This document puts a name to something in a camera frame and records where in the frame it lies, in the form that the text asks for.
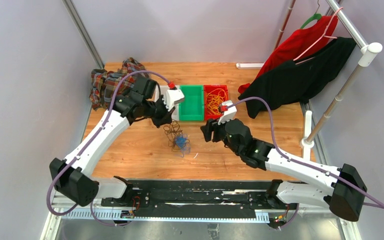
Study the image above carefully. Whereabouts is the green hanger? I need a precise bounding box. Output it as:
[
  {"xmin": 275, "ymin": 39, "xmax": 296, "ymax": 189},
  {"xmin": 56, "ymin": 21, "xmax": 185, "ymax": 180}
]
[{"xmin": 300, "ymin": 0, "xmax": 323, "ymax": 29}]

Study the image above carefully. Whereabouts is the red plastic bin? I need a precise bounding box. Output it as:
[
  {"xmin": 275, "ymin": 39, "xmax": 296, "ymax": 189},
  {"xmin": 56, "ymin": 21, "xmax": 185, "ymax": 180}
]
[{"xmin": 203, "ymin": 84, "xmax": 229, "ymax": 121}]

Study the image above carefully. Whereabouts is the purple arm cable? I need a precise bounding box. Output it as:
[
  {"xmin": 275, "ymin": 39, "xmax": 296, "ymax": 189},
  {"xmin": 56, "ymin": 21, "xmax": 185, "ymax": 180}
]
[
  {"xmin": 220, "ymin": 96, "xmax": 384, "ymax": 229},
  {"xmin": 46, "ymin": 70, "xmax": 176, "ymax": 228}
]

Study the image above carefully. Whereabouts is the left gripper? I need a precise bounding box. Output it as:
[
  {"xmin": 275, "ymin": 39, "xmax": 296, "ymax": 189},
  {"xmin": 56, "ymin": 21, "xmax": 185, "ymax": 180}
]
[{"xmin": 143, "ymin": 94, "xmax": 176, "ymax": 129}]

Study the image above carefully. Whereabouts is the green plastic bin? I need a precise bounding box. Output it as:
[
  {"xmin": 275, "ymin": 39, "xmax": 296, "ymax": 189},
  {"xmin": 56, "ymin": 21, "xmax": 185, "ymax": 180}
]
[{"xmin": 179, "ymin": 85, "xmax": 204, "ymax": 122}]

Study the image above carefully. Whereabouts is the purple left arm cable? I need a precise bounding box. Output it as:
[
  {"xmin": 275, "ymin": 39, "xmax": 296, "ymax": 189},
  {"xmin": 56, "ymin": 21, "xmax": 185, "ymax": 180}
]
[{"xmin": 46, "ymin": 70, "xmax": 176, "ymax": 228}]

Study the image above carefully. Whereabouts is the white plastic bin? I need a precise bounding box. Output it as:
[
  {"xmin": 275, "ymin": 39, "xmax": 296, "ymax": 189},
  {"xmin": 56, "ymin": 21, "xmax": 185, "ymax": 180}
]
[{"xmin": 153, "ymin": 85, "xmax": 180, "ymax": 121}]

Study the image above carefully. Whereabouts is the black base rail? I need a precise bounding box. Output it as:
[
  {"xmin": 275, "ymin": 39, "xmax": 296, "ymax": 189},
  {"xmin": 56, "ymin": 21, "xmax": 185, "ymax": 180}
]
[{"xmin": 100, "ymin": 179, "xmax": 297, "ymax": 219}]

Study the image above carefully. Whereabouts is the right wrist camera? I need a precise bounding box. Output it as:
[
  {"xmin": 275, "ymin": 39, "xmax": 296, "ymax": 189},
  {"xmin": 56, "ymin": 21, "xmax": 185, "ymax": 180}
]
[{"xmin": 217, "ymin": 100, "xmax": 237, "ymax": 125}]

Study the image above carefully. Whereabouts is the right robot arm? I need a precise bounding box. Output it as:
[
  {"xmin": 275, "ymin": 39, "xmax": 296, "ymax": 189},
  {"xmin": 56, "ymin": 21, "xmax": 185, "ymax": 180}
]
[{"xmin": 200, "ymin": 119, "xmax": 368, "ymax": 222}]

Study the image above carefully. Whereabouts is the metal clothes rack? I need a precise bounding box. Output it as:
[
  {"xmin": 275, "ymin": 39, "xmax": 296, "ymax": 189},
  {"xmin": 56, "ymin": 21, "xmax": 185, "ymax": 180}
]
[{"xmin": 274, "ymin": 0, "xmax": 384, "ymax": 148}]

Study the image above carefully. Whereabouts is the black shirt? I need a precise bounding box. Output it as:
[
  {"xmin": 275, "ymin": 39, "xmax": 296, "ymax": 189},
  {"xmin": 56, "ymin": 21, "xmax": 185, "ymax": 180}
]
[{"xmin": 238, "ymin": 37, "xmax": 356, "ymax": 119}]

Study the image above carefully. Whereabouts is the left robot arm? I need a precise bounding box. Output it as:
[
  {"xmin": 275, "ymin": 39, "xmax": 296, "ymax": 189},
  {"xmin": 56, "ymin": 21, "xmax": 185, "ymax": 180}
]
[{"xmin": 49, "ymin": 76, "xmax": 185, "ymax": 207}]

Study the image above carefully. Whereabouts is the yellow cable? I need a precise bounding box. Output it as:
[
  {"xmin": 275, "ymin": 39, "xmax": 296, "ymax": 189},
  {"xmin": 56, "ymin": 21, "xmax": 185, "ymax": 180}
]
[{"xmin": 205, "ymin": 87, "xmax": 228, "ymax": 117}]

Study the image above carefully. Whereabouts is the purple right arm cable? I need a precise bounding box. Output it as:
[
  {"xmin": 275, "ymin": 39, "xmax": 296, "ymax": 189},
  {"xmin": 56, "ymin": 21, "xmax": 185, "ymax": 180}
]
[{"xmin": 220, "ymin": 96, "xmax": 384, "ymax": 229}]

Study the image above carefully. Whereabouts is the cable bundle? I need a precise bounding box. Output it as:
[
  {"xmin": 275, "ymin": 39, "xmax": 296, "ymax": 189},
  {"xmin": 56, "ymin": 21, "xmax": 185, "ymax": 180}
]
[{"xmin": 163, "ymin": 119, "xmax": 192, "ymax": 157}]

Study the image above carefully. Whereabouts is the pink hanger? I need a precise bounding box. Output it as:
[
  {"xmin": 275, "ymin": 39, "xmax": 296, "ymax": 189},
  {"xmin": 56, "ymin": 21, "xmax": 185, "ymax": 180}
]
[{"xmin": 292, "ymin": 7, "xmax": 344, "ymax": 62}]

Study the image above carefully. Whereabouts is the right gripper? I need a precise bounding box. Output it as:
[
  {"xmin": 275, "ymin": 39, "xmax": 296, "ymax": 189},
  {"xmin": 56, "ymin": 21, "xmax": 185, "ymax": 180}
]
[{"xmin": 200, "ymin": 114, "xmax": 242, "ymax": 157}]

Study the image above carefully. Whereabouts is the metal corner post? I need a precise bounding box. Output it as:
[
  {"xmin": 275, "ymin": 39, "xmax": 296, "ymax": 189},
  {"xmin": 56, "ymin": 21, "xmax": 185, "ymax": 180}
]
[{"xmin": 62, "ymin": 0, "xmax": 105, "ymax": 69}]

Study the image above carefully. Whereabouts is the red shirt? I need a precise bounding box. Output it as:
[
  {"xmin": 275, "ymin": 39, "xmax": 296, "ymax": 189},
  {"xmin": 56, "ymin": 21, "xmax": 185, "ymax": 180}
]
[{"xmin": 238, "ymin": 15, "xmax": 338, "ymax": 99}]

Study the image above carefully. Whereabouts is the plaid flannel shirt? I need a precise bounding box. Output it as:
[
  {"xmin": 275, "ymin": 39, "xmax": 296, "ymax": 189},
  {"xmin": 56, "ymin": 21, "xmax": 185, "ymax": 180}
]
[{"xmin": 89, "ymin": 57, "xmax": 146, "ymax": 110}]

